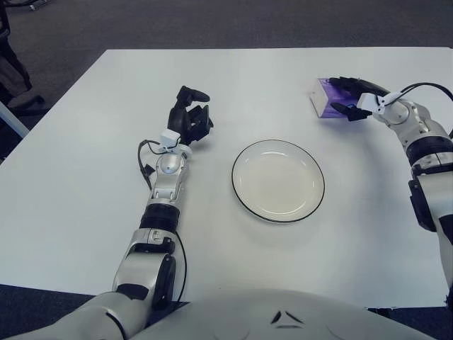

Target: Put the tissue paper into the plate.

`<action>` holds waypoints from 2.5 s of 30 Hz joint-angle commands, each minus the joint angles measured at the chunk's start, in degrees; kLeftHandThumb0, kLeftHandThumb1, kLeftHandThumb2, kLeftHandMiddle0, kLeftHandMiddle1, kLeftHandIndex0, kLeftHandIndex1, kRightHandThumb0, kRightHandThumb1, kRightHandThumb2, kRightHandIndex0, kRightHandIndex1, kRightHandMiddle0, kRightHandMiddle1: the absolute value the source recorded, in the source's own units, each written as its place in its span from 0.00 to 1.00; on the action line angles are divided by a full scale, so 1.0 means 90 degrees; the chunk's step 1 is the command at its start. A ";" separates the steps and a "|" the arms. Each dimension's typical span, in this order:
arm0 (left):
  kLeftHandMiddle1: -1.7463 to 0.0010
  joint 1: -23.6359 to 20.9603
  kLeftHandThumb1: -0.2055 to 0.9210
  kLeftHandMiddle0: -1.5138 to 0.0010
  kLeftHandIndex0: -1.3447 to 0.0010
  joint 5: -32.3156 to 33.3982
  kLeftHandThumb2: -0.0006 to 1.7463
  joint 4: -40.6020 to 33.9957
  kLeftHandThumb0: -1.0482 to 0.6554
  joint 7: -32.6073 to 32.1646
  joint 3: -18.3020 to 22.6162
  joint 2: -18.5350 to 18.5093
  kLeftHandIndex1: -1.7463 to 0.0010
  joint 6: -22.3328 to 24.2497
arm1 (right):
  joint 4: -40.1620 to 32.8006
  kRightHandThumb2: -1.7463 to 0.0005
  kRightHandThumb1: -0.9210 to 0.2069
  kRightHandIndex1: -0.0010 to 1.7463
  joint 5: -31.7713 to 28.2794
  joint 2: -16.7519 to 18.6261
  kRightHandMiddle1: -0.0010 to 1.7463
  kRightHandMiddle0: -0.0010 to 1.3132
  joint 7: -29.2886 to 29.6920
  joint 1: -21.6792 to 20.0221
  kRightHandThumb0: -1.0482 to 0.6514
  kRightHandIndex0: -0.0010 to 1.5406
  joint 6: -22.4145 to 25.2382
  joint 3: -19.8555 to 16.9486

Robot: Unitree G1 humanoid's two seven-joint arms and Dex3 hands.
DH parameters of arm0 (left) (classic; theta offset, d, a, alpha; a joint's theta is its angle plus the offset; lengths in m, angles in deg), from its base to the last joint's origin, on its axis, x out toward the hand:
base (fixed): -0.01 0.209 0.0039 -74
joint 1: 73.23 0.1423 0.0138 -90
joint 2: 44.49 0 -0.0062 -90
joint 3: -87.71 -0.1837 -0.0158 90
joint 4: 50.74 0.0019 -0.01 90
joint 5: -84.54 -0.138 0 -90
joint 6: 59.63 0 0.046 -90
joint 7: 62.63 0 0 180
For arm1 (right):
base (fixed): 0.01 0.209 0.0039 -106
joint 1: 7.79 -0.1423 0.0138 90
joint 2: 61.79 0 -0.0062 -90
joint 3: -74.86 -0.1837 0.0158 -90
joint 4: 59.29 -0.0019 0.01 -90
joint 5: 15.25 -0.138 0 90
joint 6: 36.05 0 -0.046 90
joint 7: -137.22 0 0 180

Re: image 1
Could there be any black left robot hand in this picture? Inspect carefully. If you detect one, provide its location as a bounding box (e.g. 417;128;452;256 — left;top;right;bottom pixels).
167;85;215;146

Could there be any white right wrist sensor box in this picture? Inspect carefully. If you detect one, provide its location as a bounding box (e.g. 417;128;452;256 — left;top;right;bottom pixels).
356;91;404;115

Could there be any purple tissue paper pack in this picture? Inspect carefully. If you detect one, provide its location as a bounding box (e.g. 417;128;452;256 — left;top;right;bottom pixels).
306;76;362;120

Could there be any grey robot torso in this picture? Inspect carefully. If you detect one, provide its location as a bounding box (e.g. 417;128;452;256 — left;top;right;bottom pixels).
130;288;453;340

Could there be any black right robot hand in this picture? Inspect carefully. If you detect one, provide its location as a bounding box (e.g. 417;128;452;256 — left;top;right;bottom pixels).
327;76;390;123

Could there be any white plate with black rim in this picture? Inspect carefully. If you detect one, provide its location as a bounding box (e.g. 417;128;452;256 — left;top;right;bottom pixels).
231;140;326;224

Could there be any white left wrist sensor box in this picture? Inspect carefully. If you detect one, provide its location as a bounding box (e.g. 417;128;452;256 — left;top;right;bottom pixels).
159;129;180;147

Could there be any black left elbow cable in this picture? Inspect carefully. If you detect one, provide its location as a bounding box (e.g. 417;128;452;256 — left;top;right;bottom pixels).
173;229;188;305

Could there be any white table leg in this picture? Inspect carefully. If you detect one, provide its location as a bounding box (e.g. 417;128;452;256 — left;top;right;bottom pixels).
0;101;30;139

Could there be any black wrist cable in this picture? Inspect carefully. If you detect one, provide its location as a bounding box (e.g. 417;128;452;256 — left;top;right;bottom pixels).
137;140;167;188
384;82;453;139

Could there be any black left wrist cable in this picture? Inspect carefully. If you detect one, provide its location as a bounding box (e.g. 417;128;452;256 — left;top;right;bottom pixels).
137;140;167;188

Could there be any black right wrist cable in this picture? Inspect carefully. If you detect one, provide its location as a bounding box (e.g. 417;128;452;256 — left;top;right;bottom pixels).
384;82;453;139

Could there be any white wrist sensor box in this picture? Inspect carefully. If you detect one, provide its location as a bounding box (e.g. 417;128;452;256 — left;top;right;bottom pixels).
159;129;180;147
356;91;404;115

